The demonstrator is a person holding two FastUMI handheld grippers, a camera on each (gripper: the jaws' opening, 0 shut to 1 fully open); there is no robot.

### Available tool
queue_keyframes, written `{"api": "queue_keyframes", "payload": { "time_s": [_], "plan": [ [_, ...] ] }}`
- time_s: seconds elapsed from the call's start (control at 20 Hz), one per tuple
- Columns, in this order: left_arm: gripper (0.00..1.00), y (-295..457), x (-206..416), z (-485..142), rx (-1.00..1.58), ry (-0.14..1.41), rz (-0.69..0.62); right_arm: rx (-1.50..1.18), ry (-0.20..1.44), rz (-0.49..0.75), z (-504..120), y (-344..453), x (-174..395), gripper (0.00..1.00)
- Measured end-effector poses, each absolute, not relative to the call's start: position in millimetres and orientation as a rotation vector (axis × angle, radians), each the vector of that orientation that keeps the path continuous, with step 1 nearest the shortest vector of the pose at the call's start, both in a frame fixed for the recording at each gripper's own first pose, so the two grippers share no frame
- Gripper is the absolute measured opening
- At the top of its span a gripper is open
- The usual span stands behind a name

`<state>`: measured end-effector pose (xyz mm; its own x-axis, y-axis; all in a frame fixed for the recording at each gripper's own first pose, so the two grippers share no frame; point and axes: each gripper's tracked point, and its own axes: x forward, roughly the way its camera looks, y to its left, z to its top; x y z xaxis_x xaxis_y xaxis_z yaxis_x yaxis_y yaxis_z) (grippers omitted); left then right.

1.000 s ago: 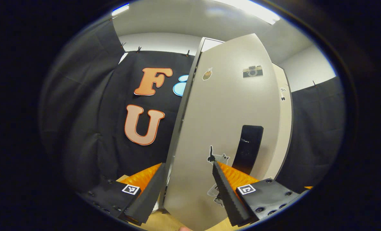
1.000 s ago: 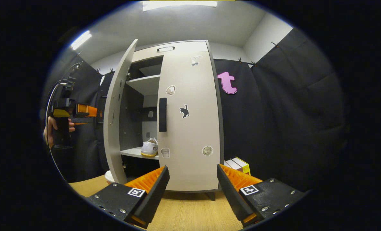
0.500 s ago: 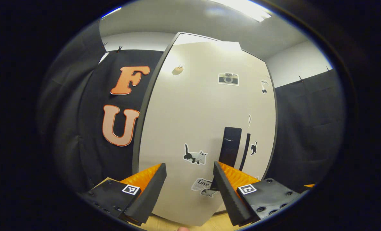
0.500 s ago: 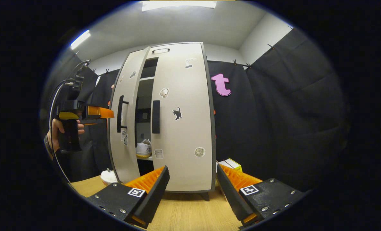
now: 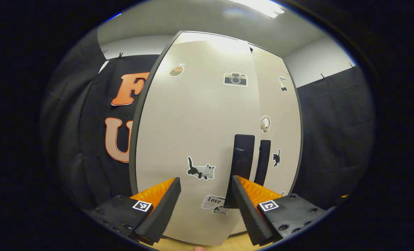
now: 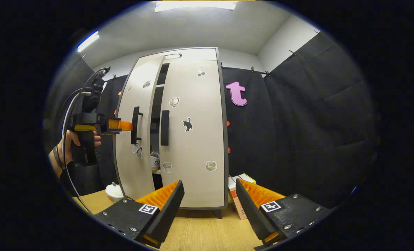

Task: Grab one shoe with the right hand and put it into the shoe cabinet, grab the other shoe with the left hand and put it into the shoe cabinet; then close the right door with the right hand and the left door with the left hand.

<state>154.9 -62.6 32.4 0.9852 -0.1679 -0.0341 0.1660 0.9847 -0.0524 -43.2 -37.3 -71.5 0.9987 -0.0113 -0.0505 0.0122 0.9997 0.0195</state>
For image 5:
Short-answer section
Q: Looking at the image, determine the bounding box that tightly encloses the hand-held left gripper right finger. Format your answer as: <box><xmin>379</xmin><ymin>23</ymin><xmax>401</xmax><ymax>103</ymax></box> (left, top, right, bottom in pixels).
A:
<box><xmin>232</xmin><ymin>175</ymin><xmax>329</xmax><ymax>246</ymax></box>

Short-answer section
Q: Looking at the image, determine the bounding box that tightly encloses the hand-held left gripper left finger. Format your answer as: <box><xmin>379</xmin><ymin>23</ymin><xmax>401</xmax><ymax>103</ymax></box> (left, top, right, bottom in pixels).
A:
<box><xmin>83</xmin><ymin>177</ymin><xmax>182</xmax><ymax>246</ymax></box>

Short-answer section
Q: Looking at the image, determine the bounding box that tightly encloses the white shoe cabinet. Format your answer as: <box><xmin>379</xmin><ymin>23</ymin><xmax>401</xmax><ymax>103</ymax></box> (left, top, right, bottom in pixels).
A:
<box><xmin>128</xmin><ymin>31</ymin><xmax>303</xmax><ymax>246</ymax></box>

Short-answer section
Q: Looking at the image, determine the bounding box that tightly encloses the white shoe cabinet door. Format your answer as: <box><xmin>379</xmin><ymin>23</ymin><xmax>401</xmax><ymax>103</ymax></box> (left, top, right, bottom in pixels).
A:
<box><xmin>238</xmin><ymin>45</ymin><xmax>303</xmax><ymax>236</ymax></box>
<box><xmin>128</xmin><ymin>31</ymin><xmax>263</xmax><ymax>246</ymax></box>

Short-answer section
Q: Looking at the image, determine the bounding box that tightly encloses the black backdrop cloth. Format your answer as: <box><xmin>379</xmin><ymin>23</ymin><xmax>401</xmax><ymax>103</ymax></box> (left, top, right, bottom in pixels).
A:
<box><xmin>296</xmin><ymin>64</ymin><xmax>376</xmax><ymax>210</ymax></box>
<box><xmin>41</xmin><ymin>31</ymin><xmax>160</xmax><ymax>210</ymax></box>

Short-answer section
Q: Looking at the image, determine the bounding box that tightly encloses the large ceiling light panel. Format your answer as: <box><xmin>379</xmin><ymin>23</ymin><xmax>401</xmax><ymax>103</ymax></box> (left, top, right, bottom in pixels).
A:
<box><xmin>228</xmin><ymin>0</ymin><xmax>286</xmax><ymax>18</ymax></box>

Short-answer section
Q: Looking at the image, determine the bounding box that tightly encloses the black door handle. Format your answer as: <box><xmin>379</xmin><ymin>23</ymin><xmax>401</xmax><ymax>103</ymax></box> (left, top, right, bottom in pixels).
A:
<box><xmin>254</xmin><ymin>140</ymin><xmax>272</xmax><ymax>187</ymax></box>
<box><xmin>224</xmin><ymin>134</ymin><xmax>255</xmax><ymax>209</ymax></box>

